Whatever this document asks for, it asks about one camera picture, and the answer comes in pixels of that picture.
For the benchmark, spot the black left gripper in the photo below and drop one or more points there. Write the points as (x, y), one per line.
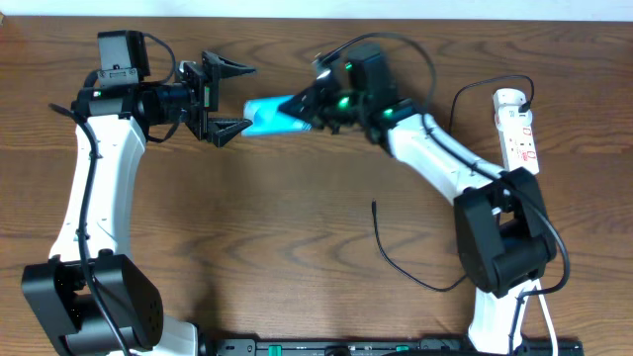
(204, 96)

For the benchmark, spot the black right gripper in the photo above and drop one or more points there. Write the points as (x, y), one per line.
(316, 109)

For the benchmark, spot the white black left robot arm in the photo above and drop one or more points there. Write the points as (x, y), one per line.
(89, 296)

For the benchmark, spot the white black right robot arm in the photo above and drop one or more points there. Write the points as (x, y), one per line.
(504, 236)

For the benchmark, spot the white USB charger adapter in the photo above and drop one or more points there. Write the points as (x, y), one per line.
(509, 118)

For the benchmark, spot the white power strip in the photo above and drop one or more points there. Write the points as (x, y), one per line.
(517, 147)

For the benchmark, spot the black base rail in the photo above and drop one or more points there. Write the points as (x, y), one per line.
(424, 346)

